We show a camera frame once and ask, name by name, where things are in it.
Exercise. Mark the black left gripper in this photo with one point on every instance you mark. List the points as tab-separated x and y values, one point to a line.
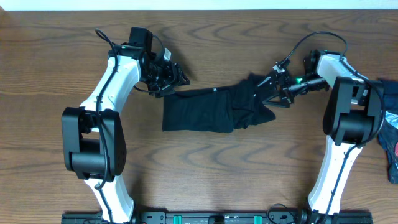
173	79

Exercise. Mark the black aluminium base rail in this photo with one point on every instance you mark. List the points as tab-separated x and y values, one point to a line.
217	217

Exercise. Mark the black polo shirt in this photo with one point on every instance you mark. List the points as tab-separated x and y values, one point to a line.
218	109

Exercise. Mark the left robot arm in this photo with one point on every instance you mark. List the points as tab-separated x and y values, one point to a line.
94	147

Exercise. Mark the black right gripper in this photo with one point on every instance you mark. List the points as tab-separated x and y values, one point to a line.
278	78

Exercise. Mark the dark blue crumpled garment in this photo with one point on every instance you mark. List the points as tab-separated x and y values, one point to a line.
388	134

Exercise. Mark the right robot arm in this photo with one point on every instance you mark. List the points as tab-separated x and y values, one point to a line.
353	117

